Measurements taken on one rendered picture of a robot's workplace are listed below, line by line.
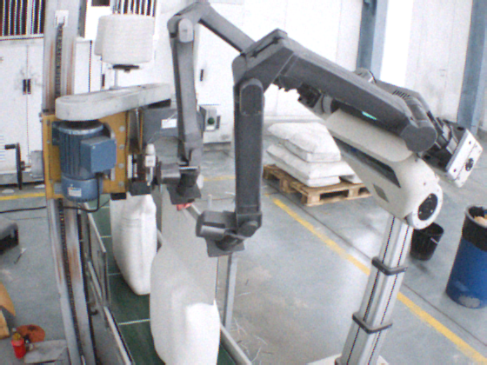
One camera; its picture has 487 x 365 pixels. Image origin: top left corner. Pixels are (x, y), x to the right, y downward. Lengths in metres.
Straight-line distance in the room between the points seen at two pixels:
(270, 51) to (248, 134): 0.19
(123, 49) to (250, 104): 0.67
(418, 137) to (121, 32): 0.90
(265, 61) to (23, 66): 3.65
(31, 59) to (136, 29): 2.96
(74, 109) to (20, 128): 3.05
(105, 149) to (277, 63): 0.74
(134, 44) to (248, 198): 0.63
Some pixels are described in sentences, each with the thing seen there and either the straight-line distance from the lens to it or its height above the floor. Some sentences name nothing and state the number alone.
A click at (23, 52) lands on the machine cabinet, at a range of 4.28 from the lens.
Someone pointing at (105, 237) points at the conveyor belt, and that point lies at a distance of 2.77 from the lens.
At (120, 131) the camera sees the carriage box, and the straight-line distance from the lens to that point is 1.65.
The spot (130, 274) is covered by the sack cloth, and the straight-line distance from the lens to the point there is 2.22.
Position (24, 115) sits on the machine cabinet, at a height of 0.74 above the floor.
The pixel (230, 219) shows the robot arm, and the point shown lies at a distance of 1.10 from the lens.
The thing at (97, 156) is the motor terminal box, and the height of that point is 1.26.
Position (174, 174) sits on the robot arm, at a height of 1.22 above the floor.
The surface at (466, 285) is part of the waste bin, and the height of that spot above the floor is 0.17.
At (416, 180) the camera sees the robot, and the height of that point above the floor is 1.34.
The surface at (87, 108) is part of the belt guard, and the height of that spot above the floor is 1.40.
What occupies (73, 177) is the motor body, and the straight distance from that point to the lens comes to 1.47.
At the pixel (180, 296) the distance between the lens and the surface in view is 1.50.
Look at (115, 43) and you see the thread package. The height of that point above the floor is 1.59.
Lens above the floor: 1.69
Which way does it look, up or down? 21 degrees down
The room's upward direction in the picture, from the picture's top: 6 degrees clockwise
